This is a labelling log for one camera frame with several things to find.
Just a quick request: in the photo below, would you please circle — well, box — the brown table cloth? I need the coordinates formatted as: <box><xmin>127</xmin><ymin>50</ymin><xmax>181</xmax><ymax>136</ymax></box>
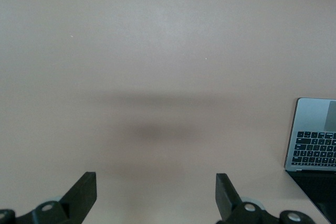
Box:
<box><xmin>0</xmin><ymin>0</ymin><xmax>336</xmax><ymax>224</ymax></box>

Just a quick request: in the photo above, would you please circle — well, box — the grey laptop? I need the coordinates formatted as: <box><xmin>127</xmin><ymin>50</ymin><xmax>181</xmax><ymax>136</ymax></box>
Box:
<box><xmin>283</xmin><ymin>97</ymin><xmax>336</xmax><ymax>224</ymax></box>

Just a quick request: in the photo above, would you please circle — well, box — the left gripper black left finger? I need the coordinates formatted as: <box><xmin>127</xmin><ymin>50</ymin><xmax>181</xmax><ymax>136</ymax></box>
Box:
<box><xmin>0</xmin><ymin>171</ymin><xmax>98</xmax><ymax>224</ymax></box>

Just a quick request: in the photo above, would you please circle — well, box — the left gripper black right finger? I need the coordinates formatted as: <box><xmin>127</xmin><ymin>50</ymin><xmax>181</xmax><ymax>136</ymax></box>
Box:
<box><xmin>215</xmin><ymin>173</ymin><xmax>315</xmax><ymax>224</ymax></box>

